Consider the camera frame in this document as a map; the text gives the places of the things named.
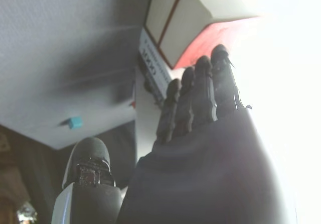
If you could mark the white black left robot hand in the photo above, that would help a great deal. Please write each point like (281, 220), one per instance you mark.
(200, 171)

